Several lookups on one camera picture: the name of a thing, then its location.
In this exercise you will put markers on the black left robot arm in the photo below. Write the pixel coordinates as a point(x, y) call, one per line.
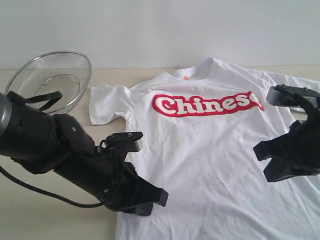
point(42, 143)

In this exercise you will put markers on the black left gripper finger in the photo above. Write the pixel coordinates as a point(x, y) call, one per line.
point(148, 193)
point(140, 208)

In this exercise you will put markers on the white t-shirt red print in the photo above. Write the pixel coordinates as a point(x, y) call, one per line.
point(200, 125)

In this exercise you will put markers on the metal wire mesh basket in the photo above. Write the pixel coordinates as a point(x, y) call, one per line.
point(68, 72)

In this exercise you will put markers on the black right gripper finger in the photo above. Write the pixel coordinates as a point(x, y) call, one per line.
point(280, 170)
point(277, 148)

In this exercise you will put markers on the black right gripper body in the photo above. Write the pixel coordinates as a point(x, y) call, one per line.
point(304, 144)

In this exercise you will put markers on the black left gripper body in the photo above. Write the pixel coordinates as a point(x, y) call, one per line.
point(105, 176)

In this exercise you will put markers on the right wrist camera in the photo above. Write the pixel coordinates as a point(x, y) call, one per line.
point(293, 97)

